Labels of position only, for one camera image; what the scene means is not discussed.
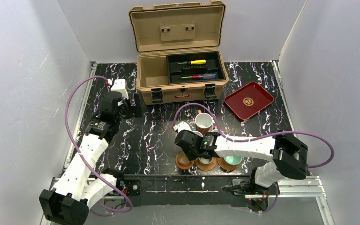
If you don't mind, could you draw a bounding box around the teal green bowl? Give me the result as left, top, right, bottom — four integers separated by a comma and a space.
224, 156, 243, 165

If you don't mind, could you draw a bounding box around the woven rattan coaster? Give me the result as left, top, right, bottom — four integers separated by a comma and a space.
217, 157, 239, 171
195, 158, 217, 171

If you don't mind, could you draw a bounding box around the small orange cup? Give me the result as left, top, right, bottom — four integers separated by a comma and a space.
176, 151, 190, 166

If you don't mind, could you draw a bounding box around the white cup floral pattern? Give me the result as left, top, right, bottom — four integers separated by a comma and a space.
194, 110, 213, 135

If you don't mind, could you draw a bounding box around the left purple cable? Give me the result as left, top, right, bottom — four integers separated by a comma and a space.
64, 76, 134, 217

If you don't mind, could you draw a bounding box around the red blue handled screwdriver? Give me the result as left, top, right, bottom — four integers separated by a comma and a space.
181, 73, 217, 79

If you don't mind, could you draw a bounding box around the white cup dark outside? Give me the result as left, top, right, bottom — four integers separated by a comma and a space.
193, 131, 203, 137

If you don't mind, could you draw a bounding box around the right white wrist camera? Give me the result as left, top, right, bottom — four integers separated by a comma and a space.
172, 121, 192, 133

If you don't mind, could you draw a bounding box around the small olive cup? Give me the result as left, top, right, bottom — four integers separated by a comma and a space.
199, 157, 213, 166

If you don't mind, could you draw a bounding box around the tan plastic toolbox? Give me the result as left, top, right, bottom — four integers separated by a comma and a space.
129, 0, 229, 105

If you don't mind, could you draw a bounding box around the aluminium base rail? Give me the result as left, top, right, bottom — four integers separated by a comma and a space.
40, 175, 331, 225

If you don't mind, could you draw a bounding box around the small white cup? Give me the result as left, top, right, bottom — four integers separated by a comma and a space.
211, 129, 220, 134

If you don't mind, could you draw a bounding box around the black toolbox tray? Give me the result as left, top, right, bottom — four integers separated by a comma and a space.
166, 51, 227, 84

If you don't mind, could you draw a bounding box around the yellow handled screwdriver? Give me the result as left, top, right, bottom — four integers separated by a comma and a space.
178, 60, 206, 65

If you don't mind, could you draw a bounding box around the red serving tray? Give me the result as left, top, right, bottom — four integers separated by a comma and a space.
224, 82, 274, 120

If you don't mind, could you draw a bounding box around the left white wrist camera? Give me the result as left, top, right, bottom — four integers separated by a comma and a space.
110, 79, 129, 99

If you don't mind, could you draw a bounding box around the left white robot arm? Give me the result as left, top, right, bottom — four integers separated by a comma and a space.
39, 91, 142, 225

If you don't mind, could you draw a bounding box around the smooth wooden coaster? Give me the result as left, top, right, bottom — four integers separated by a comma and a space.
175, 158, 195, 170

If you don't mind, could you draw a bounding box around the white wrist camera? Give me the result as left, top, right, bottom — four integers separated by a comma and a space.
172, 121, 192, 133
110, 79, 129, 99

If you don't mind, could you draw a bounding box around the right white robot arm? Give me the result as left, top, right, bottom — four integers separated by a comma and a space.
174, 130, 308, 188

